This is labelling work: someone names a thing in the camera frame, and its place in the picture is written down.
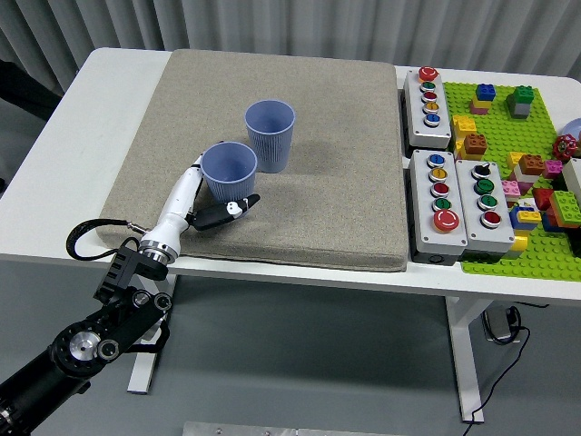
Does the grey five-button control box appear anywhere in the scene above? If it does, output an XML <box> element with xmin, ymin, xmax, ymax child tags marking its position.
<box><xmin>402</xmin><ymin>66</ymin><xmax>454</xmax><ymax>150</ymax></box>
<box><xmin>409</xmin><ymin>148</ymin><xmax>469</xmax><ymax>265</ymax></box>

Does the black power cable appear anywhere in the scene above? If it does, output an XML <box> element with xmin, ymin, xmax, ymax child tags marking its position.
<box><xmin>467</xmin><ymin>306</ymin><xmax>532</xmax><ymax>426</ymax></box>

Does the blue yellow pink brick stack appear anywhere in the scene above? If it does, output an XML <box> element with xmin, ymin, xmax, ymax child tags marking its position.
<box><xmin>469</xmin><ymin>84</ymin><xmax>497</xmax><ymax>115</ymax></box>

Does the blue ribbed plastic cup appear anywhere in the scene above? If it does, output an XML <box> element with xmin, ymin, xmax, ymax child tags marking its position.
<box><xmin>244</xmin><ymin>99</ymin><xmax>298</xmax><ymax>174</ymax></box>
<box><xmin>201</xmin><ymin>141</ymin><xmax>259</xmax><ymax>211</ymax></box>

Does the green studded baseplate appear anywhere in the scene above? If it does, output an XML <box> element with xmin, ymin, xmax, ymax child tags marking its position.
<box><xmin>442</xmin><ymin>81</ymin><xmax>581</xmax><ymax>283</ymax></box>

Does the grey power adapter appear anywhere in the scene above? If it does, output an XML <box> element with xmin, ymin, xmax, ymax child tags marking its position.
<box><xmin>481</xmin><ymin>306</ymin><xmax>518</xmax><ymax>342</ymax></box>

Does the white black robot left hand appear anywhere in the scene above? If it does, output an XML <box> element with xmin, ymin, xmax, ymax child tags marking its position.
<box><xmin>141</xmin><ymin>152</ymin><xmax>261</xmax><ymax>252</ymax></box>

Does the orange toy brick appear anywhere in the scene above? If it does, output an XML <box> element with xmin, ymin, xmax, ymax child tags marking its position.
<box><xmin>461</xmin><ymin>134</ymin><xmax>489</xmax><ymax>160</ymax></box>
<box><xmin>518</xmin><ymin>154</ymin><xmax>547</xmax><ymax>178</ymax></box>

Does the grey four-button control box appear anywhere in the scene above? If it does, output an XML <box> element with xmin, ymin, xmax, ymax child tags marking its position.
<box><xmin>454</xmin><ymin>158</ymin><xmax>517</xmax><ymax>263</ymax></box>

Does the white table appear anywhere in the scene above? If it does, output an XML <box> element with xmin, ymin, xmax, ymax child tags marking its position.
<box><xmin>0</xmin><ymin>47</ymin><xmax>581</xmax><ymax>423</ymax></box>

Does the grey-brown cushion mat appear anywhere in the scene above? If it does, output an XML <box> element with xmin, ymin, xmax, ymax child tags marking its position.
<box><xmin>98</xmin><ymin>48</ymin><xmax>412</xmax><ymax>273</ymax></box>

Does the white box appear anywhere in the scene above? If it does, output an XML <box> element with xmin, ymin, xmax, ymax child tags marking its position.
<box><xmin>561</xmin><ymin>158</ymin><xmax>581</xmax><ymax>197</ymax></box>

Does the red toy brick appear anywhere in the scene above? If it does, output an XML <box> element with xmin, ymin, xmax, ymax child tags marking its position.
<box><xmin>533</xmin><ymin>188</ymin><xmax>556</xmax><ymax>213</ymax></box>

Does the green orange brick stack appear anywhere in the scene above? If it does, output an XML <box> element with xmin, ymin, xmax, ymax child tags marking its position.
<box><xmin>547</xmin><ymin>190</ymin><xmax>581</xmax><ymax>229</ymax></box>

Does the grey pleated curtain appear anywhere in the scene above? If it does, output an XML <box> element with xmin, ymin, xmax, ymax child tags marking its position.
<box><xmin>0</xmin><ymin>0</ymin><xmax>581</xmax><ymax>104</ymax></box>

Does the yellow toy brick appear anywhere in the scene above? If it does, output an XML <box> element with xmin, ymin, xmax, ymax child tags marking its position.
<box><xmin>501</xmin><ymin>233</ymin><xmax>530</xmax><ymax>261</ymax></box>
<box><xmin>452</xmin><ymin>114</ymin><xmax>478</xmax><ymax>143</ymax></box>

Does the green grey brick stack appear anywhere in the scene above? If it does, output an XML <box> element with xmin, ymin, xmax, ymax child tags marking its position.
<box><xmin>507</xmin><ymin>85</ymin><xmax>537</xmax><ymax>120</ymax></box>

